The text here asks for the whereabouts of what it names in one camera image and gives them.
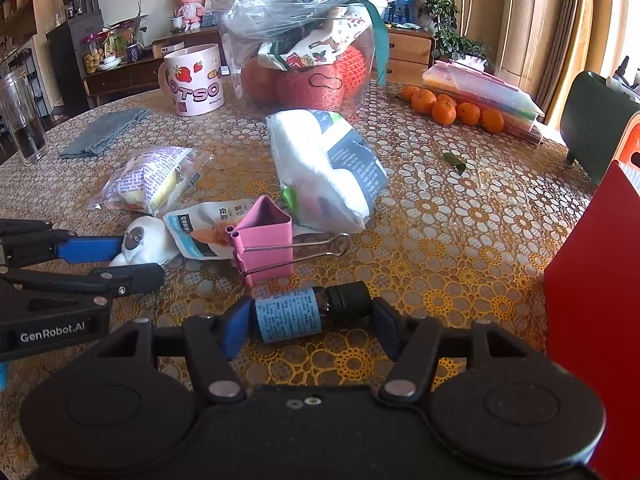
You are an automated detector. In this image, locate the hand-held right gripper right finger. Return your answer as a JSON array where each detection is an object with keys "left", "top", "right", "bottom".
[{"left": 369, "top": 297, "right": 556, "bottom": 405}]

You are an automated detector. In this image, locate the white bear toy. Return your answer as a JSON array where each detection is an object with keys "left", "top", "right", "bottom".
[{"left": 107, "top": 216, "right": 177, "bottom": 267}]

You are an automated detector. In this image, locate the white floor air conditioner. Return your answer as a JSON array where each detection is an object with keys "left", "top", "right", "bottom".
[{"left": 492, "top": 0, "right": 553, "bottom": 78}]

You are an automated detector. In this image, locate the pink strawberry mug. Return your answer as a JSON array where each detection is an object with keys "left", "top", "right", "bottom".
[{"left": 158, "top": 43, "right": 227, "bottom": 118}]

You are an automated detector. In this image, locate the red cardboard box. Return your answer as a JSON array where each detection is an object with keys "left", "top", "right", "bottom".
[{"left": 544, "top": 160, "right": 640, "bottom": 480}]

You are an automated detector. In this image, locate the cluster of tangerines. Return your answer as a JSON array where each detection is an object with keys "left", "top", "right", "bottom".
[{"left": 401, "top": 84, "right": 506, "bottom": 135}]

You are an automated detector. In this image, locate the tall potted plant white pot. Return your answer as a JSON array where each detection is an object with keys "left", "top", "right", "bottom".
[{"left": 390, "top": 0, "right": 488, "bottom": 68}]

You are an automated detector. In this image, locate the green leaf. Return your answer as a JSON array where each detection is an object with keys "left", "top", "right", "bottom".
[{"left": 442, "top": 152, "right": 468, "bottom": 176}]

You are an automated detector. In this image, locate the clear fruit container with bag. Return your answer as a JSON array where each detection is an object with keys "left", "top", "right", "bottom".
[{"left": 212, "top": 0, "right": 392, "bottom": 115}]

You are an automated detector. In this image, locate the pink binder clip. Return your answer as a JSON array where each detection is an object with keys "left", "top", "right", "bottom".
[{"left": 225, "top": 195, "right": 351, "bottom": 289}]

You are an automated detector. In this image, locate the small dark bottle blue label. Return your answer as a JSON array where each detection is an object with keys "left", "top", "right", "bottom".
[{"left": 254, "top": 281, "right": 372, "bottom": 346}]

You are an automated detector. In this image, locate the stack of colourful folders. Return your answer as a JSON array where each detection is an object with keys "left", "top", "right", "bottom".
[{"left": 422, "top": 59, "right": 546, "bottom": 147}]

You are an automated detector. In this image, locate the flower bouquet in dark vase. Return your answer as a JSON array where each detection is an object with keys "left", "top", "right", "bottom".
[{"left": 102, "top": 2, "right": 150, "bottom": 65}]

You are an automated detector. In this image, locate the apple in marked red net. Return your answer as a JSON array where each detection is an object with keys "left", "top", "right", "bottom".
[{"left": 276, "top": 62, "right": 347, "bottom": 114}]

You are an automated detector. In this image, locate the clear glass tumbler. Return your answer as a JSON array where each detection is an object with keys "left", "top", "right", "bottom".
[{"left": 0, "top": 67, "right": 49, "bottom": 167}]

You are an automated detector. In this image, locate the lace covered desktop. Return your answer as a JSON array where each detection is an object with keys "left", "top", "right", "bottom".
[{"left": 0, "top": 77, "right": 601, "bottom": 411}]

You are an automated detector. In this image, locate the green orange desk organizer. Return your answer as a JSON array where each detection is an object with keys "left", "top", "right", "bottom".
[{"left": 560, "top": 71, "right": 640, "bottom": 186}]

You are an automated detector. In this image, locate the yellow flat box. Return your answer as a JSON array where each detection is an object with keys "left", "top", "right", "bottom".
[{"left": 151, "top": 39, "right": 190, "bottom": 59}]

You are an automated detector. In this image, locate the black tall cabinet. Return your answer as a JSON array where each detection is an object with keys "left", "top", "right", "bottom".
[{"left": 46, "top": 0, "right": 106, "bottom": 111}]

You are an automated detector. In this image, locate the white snack pouch orange print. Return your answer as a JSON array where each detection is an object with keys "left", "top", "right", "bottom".
[{"left": 162, "top": 201, "right": 251, "bottom": 261}]

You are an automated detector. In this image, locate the grey cloth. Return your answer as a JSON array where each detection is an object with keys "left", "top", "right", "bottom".
[{"left": 58, "top": 107, "right": 152, "bottom": 159}]

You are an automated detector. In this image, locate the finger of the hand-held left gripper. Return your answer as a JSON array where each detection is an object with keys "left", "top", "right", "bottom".
[
  {"left": 0, "top": 262, "right": 167, "bottom": 322},
  {"left": 0, "top": 219, "right": 126, "bottom": 267}
]

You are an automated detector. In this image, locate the clear snack jar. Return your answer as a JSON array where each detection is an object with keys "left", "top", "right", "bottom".
[{"left": 81, "top": 34, "right": 104, "bottom": 76}]

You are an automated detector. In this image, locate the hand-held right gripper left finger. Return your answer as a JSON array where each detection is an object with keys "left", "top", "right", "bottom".
[{"left": 87, "top": 297, "right": 255, "bottom": 405}]

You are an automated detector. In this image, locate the dark wooden television cabinet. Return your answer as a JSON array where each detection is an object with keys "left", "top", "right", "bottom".
[{"left": 82, "top": 25, "right": 226, "bottom": 111}]

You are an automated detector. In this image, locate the pink bear figure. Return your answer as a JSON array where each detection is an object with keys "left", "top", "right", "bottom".
[{"left": 173, "top": 0, "right": 207, "bottom": 31}]

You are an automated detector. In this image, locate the light wooden drawer cabinet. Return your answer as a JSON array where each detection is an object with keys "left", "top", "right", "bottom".
[{"left": 384, "top": 25, "right": 436, "bottom": 88}]

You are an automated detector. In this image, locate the white tissue pack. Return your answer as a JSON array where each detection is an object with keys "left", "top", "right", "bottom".
[{"left": 265, "top": 108, "right": 391, "bottom": 234}]

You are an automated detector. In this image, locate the blue picture board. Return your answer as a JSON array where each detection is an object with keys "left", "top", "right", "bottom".
[{"left": 385, "top": 0, "right": 416, "bottom": 26}]

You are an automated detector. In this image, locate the clear snack packet purple print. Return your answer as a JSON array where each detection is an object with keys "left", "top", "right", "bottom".
[{"left": 89, "top": 146, "right": 213, "bottom": 214}]

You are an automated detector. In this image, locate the apple in plain red net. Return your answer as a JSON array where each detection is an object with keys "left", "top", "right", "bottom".
[{"left": 241, "top": 56, "right": 282, "bottom": 107}]

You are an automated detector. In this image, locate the yellow curtain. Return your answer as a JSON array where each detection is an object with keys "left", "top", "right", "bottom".
[{"left": 542, "top": 0, "right": 631, "bottom": 126}]

